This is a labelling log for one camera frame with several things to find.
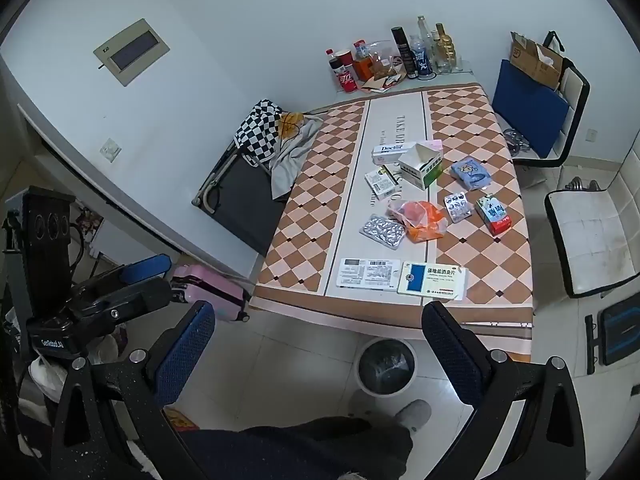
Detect green red carton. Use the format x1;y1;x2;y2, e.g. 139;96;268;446
475;194;513;237

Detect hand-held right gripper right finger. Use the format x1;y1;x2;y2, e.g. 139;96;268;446
421;301;586;480

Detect grey cloth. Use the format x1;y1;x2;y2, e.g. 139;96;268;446
270;115;326;200

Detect black white checkered cloth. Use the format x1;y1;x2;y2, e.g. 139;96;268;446
235;100;286;168

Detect white box blue lettering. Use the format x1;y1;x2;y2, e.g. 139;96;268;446
371;141;418;165

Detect black blue panel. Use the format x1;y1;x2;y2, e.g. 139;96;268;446
585;290;640;376

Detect gold glass bottle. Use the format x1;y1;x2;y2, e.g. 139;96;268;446
431;22;458;75

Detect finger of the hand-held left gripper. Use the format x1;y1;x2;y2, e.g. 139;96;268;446
121;254;172;286
127;276;174;318

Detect grey wall electrical panel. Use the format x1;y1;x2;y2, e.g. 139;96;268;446
93;18;171;88

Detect blue label bottle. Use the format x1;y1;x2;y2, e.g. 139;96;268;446
409;35;433;80

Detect cola bottle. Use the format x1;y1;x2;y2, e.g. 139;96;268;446
326;49;346;92

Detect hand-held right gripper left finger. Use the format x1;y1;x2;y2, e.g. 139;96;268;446
50;301;217;480

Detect dark seat with beige frame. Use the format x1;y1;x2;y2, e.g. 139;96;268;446
191;140;288;257

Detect cardboard box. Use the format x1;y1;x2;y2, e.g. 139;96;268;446
509;31;565;92

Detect open green white carton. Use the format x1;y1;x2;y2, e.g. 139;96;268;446
397;140;445;191

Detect pink storage box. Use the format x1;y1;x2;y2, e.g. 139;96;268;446
170;265;251;323

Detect orange plastic bag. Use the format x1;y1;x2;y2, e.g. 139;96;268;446
389;200;448;242

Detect white black chair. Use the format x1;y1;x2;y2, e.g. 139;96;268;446
492;57;591;188
544;110;640;301

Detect yellow orange cloth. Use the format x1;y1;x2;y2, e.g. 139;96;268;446
279;111;306;140

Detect black spray can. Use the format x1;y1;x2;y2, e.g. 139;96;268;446
391;26;418;80

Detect white waste bin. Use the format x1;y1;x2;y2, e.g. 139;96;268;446
356;337;418;398

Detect clear glass bottle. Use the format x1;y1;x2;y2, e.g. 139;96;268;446
417;16;433;61

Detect blue cartoon packet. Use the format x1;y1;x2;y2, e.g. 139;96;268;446
450;156;492;191

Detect red packet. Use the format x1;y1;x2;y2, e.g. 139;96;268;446
165;407;201;433

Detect white barcode box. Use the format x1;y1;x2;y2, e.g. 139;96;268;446
336;257;403;292

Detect grey slipper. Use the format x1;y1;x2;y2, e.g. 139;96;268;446
390;399;432;433

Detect silver metal object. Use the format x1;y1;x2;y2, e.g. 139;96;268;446
502;129;533;153

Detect small white green box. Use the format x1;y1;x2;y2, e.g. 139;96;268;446
364;164;401;196

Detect checkered pink brown tablecloth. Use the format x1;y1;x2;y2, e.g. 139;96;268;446
248;85;533;363

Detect brown cardboard pieces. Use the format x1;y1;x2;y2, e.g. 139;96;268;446
360;72;406;95

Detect blue print blister pack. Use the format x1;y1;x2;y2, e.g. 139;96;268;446
444;191;473;223

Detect silver blister pack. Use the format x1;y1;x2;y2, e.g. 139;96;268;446
359;214;407;250

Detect clear plastic snack bag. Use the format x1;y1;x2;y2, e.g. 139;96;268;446
367;40;406;81

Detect white box blue square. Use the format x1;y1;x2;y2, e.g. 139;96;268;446
397;261;469;303

